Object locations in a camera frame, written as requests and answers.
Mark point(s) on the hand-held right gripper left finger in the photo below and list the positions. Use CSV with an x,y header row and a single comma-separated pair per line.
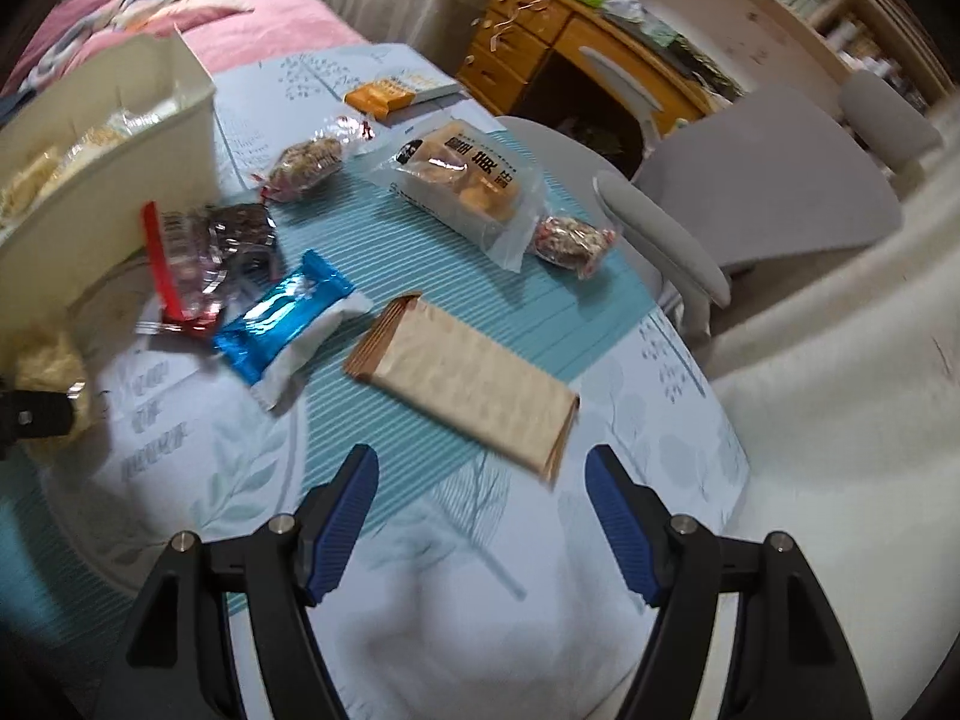
x,y
341,525

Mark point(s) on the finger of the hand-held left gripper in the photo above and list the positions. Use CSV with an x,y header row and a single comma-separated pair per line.
x,y
34,416

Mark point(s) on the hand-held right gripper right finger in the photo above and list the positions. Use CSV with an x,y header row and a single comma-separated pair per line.
x,y
622,525

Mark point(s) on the small yellow snack packet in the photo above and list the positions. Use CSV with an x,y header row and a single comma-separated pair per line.
x,y
45,360

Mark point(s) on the beige cracker packet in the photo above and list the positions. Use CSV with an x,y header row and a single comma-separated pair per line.
x,y
465,382

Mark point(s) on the blue snack packet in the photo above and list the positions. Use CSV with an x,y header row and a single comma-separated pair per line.
x,y
285,315

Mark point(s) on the clear puffed rice cake packet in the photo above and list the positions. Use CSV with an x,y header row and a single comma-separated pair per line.
x,y
30,180

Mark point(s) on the white plastic tray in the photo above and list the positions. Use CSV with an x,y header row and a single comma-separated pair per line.
x,y
135,187

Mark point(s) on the brown biscuit packet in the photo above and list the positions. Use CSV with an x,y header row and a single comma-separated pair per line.
x,y
225,240

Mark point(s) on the nut ball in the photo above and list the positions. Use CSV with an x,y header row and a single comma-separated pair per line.
x,y
570,240
304,165

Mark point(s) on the clear packet of yellow buns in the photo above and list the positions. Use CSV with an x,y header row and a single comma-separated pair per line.
x,y
465,180

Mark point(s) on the grey office chair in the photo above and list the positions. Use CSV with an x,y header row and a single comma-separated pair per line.
x,y
787,187

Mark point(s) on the orange snack bar packet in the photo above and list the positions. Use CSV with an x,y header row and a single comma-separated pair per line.
x,y
390,96

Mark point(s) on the pink blanket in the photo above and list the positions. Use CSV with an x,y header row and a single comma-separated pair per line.
x,y
247,30

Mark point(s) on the wooden desk with drawers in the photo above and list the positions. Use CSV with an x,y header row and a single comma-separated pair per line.
x,y
525,52

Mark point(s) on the wooden bookshelf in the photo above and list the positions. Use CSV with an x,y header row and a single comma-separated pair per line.
x,y
750,22

